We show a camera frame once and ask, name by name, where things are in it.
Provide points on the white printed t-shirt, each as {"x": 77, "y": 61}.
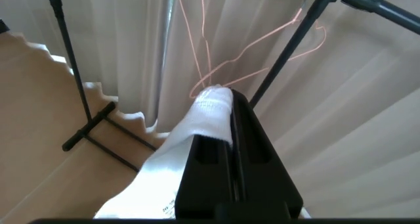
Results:
{"x": 203, "y": 115}

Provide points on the beige curtain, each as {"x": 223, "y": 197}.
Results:
{"x": 344, "y": 102}

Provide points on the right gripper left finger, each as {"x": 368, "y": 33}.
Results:
{"x": 203, "y": 178}

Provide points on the pink clothes hanger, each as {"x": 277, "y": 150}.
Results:
{"x": 262, "y": 38}
{"x": 190, "y": 36}

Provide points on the black clothes rack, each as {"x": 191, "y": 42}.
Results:
{"x": 288, "y": 46}

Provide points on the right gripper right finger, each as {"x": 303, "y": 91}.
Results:
{"x": 262, "y": 171}

